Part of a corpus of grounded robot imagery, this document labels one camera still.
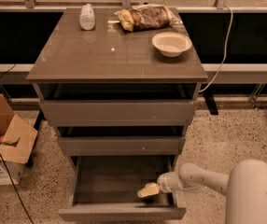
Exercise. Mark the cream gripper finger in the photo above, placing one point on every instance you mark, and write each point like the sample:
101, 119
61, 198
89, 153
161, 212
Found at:
149, 189

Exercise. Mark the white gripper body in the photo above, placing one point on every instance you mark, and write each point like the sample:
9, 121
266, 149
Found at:
164, 183

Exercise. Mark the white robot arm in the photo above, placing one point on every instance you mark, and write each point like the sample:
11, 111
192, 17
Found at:
245, 188

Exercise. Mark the grey open bottom drawer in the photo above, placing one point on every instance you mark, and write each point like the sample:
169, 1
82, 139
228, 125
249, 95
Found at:
106, 190

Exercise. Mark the grey top drawer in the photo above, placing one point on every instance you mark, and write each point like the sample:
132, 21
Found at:
96, 105

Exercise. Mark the grey middle drawer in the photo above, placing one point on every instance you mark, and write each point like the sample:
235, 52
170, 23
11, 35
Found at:
121, 141

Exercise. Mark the grey drawer cabinet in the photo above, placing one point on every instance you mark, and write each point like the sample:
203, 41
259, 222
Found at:
109, 54

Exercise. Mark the black table leg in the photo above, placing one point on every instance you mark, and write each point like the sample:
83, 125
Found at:
208, 95

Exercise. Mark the white paper bowl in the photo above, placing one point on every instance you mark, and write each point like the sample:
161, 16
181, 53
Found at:
171, 44

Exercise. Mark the open cardboard box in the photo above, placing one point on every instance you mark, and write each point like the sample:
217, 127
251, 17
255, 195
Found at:
17, 138

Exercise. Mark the brown yellow chip bag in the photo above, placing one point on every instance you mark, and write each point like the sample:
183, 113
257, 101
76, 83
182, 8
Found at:
144, 17

